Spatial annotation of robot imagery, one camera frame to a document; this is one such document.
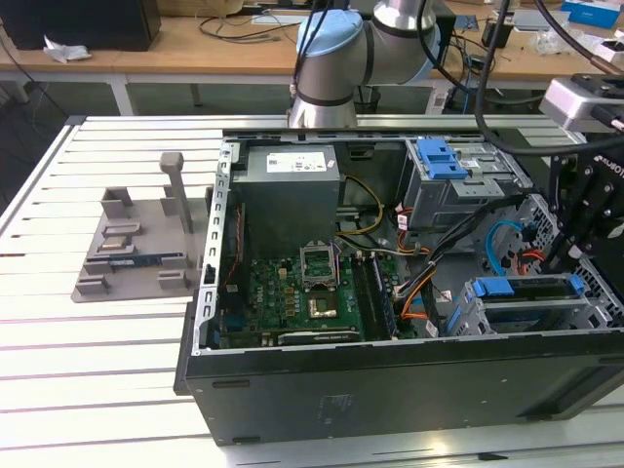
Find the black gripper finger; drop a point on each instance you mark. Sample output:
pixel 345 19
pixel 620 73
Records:
pixel 560 229
pixel 597 205

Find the hard disk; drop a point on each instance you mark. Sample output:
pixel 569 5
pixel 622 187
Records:
pixel 497 286

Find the grey disk bay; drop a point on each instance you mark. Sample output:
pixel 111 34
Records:
pixel 536 304

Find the white box with black inlay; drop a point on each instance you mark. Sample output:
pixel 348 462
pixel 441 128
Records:
pixel 609 51

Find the clear plastic bags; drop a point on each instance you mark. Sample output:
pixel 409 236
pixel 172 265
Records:
pixel 546 44

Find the grey drive cage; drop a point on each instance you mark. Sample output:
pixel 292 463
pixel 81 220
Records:
pixel 439 200

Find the blue cardboard box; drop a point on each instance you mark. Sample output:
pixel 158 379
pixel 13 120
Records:
pixel 590 12

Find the blue drive cage latch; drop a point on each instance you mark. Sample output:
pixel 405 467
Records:
pixel 441 161

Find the grey flat device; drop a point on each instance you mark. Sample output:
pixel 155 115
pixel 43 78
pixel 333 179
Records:
pixel 529 19

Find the small black box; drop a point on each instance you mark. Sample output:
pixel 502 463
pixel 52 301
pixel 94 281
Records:
pixel 495 36

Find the installed RAM stick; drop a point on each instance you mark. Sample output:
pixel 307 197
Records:
pixel 382 297

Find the black computer tower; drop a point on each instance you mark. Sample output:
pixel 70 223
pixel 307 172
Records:
pixel 447 24

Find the black RAM slot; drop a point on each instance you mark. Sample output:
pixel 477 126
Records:
pixel 363 302

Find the black wastebasket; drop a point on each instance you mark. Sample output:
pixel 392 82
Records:
pixel 368 100

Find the CPU socket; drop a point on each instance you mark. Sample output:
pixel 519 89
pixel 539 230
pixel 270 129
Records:
pixel 322 304

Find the black graphics card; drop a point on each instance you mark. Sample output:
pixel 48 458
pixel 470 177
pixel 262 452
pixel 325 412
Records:
pixel 317 337

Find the black PC case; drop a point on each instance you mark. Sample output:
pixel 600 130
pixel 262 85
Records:
pixel 341 390

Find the grey power supply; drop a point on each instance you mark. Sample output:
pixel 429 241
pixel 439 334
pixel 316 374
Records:
pixel 287 209

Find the green motherboard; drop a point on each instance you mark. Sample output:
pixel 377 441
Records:
pixel 273 292

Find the grey parts rack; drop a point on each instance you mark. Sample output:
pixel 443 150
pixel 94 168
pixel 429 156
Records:
pixel 146 229

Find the blue RAM stick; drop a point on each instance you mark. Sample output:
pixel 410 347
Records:
pixel 141 261

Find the wooden desk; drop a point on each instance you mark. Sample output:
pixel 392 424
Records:
pixel 170 61

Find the silver CPU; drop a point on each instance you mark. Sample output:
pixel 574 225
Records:
pixel 116 242

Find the crumpled white paper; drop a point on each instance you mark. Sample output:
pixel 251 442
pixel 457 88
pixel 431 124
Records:
pixel 66 51

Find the large black box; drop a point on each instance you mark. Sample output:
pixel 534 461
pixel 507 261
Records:
pixel 73 24

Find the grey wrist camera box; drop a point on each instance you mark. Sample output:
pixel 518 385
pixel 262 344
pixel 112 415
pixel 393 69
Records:
pixel 570 105

